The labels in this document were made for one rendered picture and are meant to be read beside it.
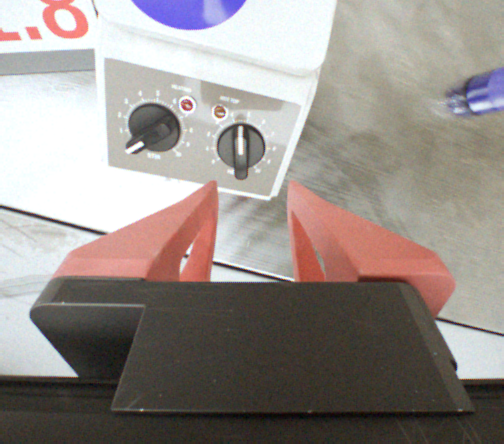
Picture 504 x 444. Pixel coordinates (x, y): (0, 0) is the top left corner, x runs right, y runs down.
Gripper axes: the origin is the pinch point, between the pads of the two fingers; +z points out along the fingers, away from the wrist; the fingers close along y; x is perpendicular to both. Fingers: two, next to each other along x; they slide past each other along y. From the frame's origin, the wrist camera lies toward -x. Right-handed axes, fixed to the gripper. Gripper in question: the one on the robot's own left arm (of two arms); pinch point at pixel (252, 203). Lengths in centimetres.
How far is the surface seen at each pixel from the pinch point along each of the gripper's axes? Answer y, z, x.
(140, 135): 6.6, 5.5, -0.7
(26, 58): 16.7, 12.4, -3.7
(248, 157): 0.3, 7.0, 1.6
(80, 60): 12.9, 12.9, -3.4
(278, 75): -1.5, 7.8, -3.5
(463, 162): -20.1, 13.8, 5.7
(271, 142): -1.2, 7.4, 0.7
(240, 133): 0.8, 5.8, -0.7
